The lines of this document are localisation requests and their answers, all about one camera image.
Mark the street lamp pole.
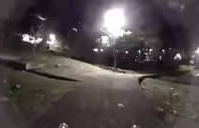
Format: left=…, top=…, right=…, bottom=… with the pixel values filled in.
left=104, top=9, right=126, bottom=70

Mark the dark paved path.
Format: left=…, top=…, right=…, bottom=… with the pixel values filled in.
left=0, top=53, right=175, bottom=128

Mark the row of trees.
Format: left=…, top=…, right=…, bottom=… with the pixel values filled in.
left=66, top=19, right=195, bottom=69

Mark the grass area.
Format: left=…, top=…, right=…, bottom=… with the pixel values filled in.
left=0, top=64, right=85, bottom=128
left=140, top=64, right=199, bottom=128

